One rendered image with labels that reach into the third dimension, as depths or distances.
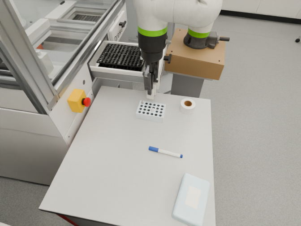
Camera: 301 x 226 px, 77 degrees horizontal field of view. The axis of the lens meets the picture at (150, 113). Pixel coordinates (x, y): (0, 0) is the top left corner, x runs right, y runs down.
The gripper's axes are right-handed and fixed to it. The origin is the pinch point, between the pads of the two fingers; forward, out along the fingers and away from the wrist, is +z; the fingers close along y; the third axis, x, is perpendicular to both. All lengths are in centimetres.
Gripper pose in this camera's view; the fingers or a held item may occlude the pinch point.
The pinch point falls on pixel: (151, 91)
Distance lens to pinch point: 78.8
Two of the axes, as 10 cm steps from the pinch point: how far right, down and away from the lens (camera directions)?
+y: 3.3, -7.2, 6.1
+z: -0.1, 6.5, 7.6
